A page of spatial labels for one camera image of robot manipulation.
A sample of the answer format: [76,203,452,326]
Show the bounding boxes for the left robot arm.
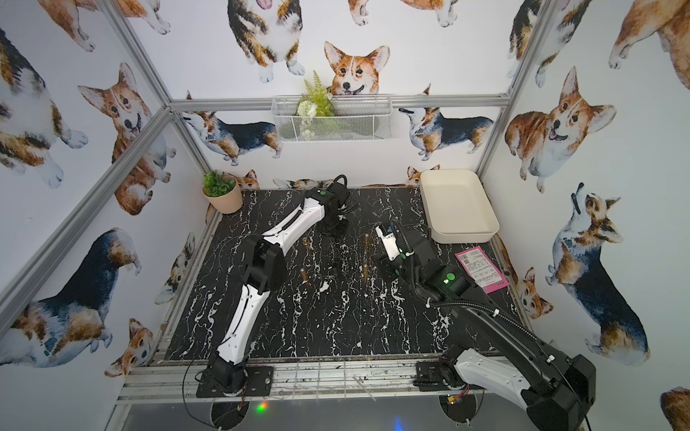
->
[206,174,350,394]

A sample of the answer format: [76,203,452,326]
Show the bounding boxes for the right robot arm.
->
[375,219,596,430]

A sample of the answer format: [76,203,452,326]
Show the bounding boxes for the cream plastic tray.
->
[419,170,500,244]

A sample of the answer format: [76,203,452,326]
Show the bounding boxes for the pink paper card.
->
[456,246,510,294]

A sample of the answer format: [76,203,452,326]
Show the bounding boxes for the artificial fern with white flower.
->
[296,72,337,139]

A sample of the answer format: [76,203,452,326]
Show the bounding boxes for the small potted green plant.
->
[202,171,243,215]

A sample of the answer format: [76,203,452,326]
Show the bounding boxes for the white wire wall basket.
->
[271,95,393,143]

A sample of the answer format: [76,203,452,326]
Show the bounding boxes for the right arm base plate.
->
[413,361,482,391]

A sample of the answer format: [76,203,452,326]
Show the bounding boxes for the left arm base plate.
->
[196,366,275,399]

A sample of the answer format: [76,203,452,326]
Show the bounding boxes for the aluminium front rail frame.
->
[115,354,564,405]

